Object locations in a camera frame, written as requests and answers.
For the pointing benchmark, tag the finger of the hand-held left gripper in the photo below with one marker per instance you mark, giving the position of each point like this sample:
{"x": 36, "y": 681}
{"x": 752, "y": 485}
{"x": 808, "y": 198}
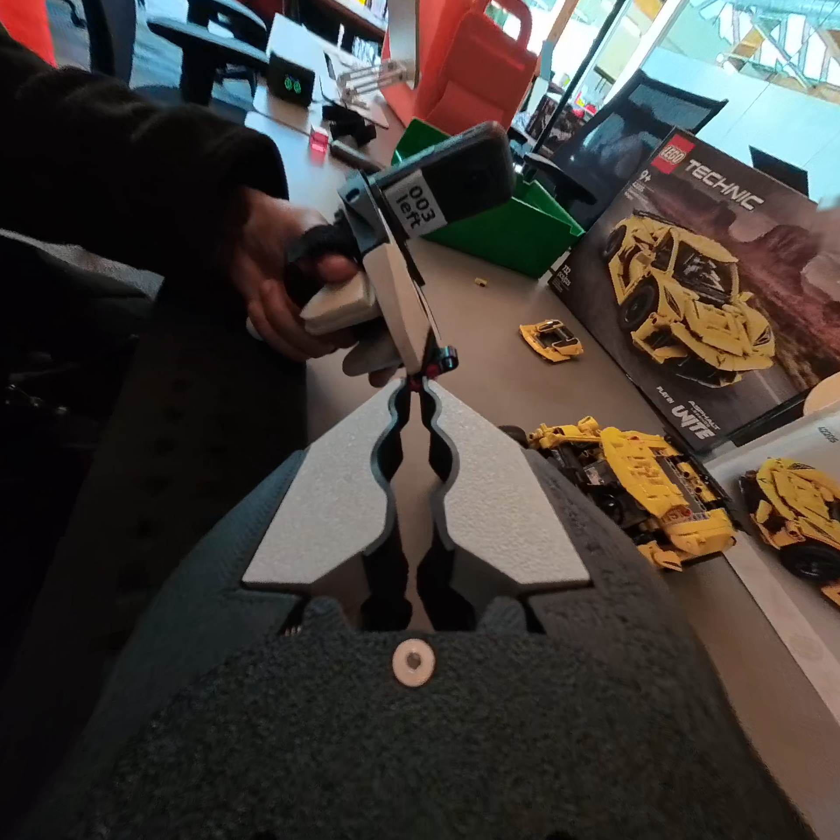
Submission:
{"x": 397, "y": 302}
{"x": 430, "y": 321}

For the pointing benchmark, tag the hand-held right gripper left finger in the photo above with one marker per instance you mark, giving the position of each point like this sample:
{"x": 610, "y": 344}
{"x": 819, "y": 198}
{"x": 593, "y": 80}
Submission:
{"x": 321, "y": 512}

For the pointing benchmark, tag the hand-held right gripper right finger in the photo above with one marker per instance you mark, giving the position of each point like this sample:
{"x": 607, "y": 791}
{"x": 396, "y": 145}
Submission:
{"x": 505, "y": 518}

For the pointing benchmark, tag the small black brick assembly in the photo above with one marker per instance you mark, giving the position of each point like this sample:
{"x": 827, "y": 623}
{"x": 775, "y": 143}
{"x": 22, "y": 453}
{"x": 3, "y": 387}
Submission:
{"x": 436, "y": 364}

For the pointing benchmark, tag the person's left forearm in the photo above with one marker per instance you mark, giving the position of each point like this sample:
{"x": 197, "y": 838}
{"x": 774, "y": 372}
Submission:
{"x": 131, "y": 170}

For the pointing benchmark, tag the grey desk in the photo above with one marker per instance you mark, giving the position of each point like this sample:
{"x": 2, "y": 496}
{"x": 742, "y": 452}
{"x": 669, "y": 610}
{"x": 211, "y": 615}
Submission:
{"x": 492, "y": 394}

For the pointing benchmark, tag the person's left hand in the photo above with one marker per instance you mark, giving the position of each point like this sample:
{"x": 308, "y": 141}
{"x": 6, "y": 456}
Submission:
{"x": 269, "y": 295}

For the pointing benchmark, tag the green plastic bin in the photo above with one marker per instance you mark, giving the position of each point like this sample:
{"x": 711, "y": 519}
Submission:
{"x": 512, "y": 236}

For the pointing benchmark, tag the dark grey pen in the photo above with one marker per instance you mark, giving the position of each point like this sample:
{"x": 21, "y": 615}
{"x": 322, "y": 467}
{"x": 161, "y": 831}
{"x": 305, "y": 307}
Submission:
{"x": 358, "y": 156}

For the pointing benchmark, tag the black plastic parts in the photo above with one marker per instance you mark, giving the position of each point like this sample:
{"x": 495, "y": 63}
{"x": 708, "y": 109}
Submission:
{"x": 348, "y": 124}

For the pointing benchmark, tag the yellow brick car roof panel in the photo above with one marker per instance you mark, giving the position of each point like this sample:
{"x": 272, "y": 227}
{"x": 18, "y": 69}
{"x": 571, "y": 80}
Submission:
{"x": 551, "y": 341}

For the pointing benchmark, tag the silver laptop stand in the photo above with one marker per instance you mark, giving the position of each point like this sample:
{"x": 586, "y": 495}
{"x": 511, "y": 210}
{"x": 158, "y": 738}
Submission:
{"x": 403, "y": 39}

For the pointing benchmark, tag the small red cube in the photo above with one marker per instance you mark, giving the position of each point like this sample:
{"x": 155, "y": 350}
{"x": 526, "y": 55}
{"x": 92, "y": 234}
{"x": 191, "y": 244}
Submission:
{"x": 318, "y": 141}

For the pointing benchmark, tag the yellow brick car model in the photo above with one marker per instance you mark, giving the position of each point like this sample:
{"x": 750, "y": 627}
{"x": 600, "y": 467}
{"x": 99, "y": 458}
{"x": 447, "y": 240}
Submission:
{"x": 643, "y": 472}

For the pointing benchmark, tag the black mesh office chair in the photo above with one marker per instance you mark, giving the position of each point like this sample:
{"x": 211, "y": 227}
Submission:
{"x": 630, "y": 131}

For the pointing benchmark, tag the small black display gadget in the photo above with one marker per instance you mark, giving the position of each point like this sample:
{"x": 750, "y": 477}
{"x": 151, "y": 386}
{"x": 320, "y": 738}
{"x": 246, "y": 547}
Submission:
{"x": 291, "y": 82}

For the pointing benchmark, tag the toy car set box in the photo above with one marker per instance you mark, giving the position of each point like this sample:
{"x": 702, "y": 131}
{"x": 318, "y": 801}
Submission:
{"x": 722, "y": 229}

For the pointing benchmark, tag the building instruction booklet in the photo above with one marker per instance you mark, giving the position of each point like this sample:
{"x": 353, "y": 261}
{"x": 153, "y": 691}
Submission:
{"x": 774, "y": 607}

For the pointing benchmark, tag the person's black fleece-lined jacket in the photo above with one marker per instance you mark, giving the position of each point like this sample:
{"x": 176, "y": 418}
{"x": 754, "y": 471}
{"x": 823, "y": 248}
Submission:
{"x": 65, "y": 328}

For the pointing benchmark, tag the pale round object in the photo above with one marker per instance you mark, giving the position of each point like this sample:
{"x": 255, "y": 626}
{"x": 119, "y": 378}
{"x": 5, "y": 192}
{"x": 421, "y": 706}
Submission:
{"x": 823, "y": 397}

